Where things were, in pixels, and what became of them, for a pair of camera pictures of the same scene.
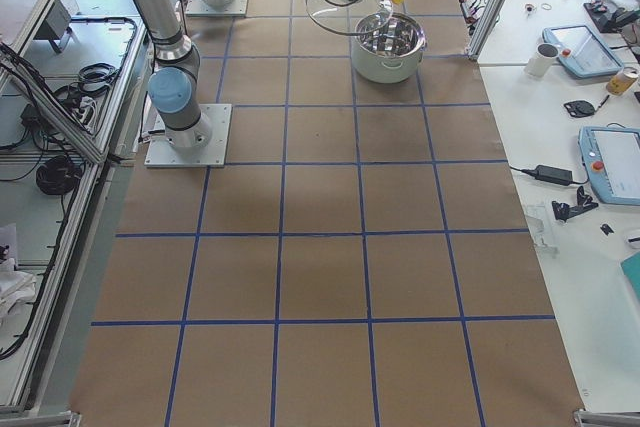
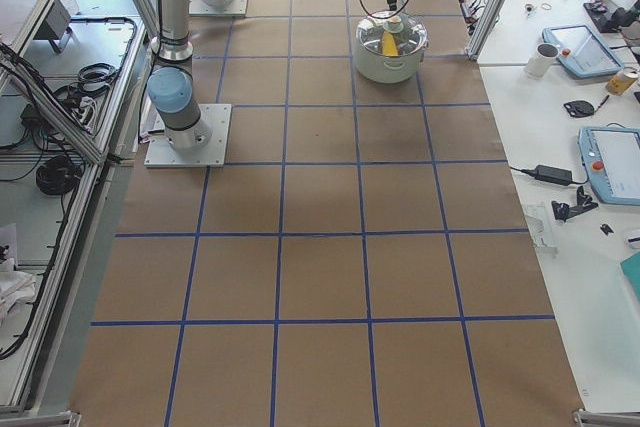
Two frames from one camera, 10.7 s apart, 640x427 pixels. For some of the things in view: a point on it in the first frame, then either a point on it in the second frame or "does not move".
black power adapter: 553,175 does not move
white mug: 542,61 does not move
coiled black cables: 58,175 does not move
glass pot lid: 328,6 → 391,33
